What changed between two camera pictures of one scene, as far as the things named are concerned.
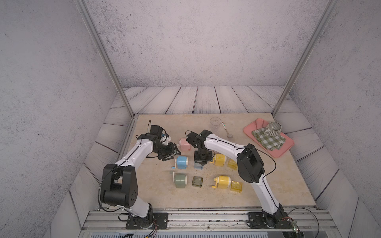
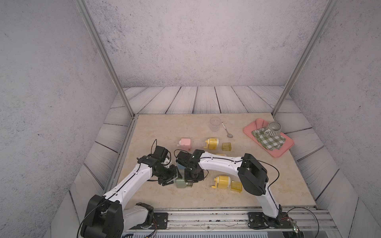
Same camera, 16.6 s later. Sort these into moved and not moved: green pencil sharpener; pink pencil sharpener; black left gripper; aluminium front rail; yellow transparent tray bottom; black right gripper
Moved: black left gripper; black right gripper
Not moved: green pencil sharpener; pink pencil sharpener; yellow transparent tray bottom; aluminium front rail
